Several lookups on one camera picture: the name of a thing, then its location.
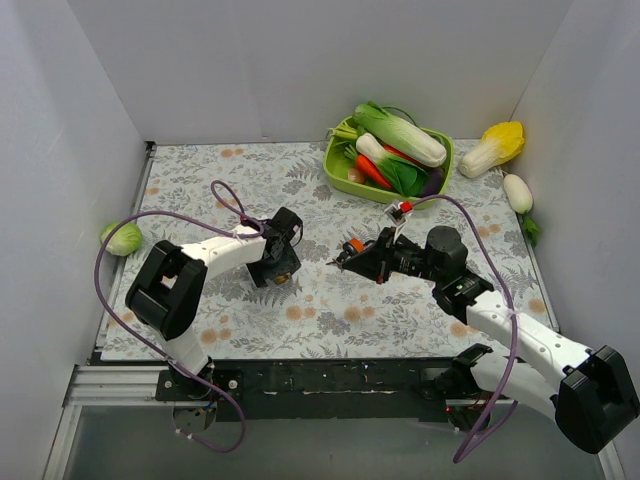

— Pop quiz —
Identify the orange black padlock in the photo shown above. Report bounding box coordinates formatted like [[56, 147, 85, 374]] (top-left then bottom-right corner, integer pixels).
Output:
[[343, 238, 375, 256]]

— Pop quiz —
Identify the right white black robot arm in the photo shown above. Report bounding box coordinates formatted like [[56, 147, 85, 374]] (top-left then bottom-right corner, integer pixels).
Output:
[[334, 226, 639, 454]]

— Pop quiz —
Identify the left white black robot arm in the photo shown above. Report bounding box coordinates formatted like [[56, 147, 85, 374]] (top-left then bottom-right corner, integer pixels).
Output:
[[125, 207, 303, 400]]

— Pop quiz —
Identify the floral table mat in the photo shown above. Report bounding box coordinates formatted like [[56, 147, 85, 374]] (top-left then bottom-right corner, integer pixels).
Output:
[[110, 143, 558, 359]]

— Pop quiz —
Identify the toy green leafy vegetable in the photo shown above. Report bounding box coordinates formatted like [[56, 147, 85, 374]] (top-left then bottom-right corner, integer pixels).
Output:
[[376, 154, 430, 197]]

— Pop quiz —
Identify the toy purple eggplant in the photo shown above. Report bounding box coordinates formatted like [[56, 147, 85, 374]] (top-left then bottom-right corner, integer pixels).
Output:
[[418, 168, 446, 198]]

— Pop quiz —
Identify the toy orange carrot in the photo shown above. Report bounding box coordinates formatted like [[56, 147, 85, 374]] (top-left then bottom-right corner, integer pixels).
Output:
[[355, 154, 392, 190]]

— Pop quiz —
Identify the toy red pepper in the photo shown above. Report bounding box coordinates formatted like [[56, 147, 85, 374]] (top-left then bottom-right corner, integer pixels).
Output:
[[383, 144, 414, 162]]

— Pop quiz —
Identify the green plastic tray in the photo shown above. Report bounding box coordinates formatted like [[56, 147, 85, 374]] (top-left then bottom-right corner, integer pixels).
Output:
[[323, 127, 454, 204]]

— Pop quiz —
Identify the large toy napa cabbage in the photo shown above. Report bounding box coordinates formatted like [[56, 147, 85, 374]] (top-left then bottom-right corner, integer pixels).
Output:
[[353, 102, 447, 168]]

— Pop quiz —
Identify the toy white radish on table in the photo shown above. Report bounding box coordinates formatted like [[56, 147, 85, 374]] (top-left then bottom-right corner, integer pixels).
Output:
[[503, 174, 540, 247]]

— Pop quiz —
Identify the toy round green cabbage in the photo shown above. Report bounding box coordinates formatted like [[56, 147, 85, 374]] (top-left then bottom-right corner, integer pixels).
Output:
[[106, 222, 143, 257]]

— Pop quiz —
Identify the toy yellow-leaf cabbage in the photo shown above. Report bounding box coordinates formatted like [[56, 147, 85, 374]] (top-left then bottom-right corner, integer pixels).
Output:
[[458, 121, 526, 179]]

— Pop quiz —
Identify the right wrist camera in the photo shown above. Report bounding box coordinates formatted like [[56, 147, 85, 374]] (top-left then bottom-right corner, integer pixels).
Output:
[[384, 200, 413, 241]]

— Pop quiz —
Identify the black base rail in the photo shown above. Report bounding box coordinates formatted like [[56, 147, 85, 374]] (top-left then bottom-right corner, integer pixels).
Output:
[[155, 358, 489, 422]]

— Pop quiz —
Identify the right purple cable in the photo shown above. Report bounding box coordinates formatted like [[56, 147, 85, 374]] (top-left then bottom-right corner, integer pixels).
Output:
[[409, 194, 521, 465]]

